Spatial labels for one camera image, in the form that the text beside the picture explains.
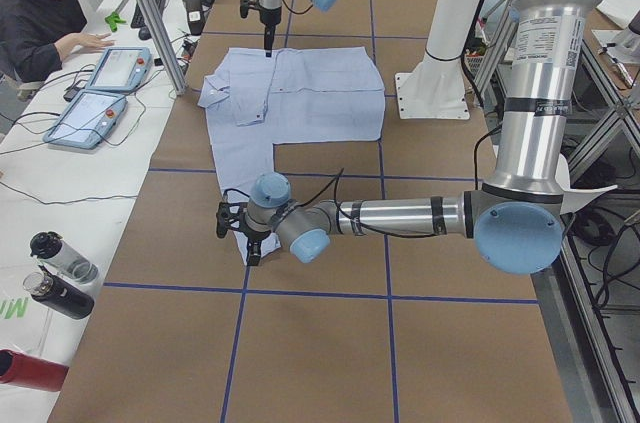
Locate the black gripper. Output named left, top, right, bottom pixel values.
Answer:
left=216, top=197, right=271, bottom=266
left=239, top=0, right=282, bottom=57

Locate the light blue striped shirt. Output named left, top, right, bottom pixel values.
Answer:
left=198, top=47, right=385, bottom=263

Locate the black computer keyboard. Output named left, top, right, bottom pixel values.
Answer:
left=130, top=0, right=171, bottom=29

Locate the upper teach pendant tablet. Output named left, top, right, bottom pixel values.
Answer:
left=85, top=47, right=153, bottom=94

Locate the teach pendant tablet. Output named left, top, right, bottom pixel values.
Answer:
left=85, top=47, right=153, bottom=94
left=43, top=90, right=127, bottom=150

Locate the green plastic object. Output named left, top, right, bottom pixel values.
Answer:
left=104, top=11, right=127, bottom=33

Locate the lower teach pendant tablet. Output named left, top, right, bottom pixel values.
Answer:
left=43, top=90, right=127, bottom=150

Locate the black water bottle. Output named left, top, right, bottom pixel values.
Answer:
left=23, top=266, right=94, bottom=320

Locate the clear bottle black lid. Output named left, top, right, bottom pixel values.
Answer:
left=30, top=231, right=98, bottom=284

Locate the person in black hoodie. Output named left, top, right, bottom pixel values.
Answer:
left=1, top=0, right=114, bottom=83

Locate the red water bottle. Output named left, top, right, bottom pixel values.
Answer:
left=1, top=349, right=69, bottom=392

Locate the white plastic chair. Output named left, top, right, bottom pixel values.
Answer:
left=557, top=152, right=619, bottom=217

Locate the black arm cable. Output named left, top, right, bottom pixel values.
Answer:
left=294, top=117, right=504, bottom=239

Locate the aluminium frame post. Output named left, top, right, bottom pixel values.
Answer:
left=136, top=0, right=187, bottom=96

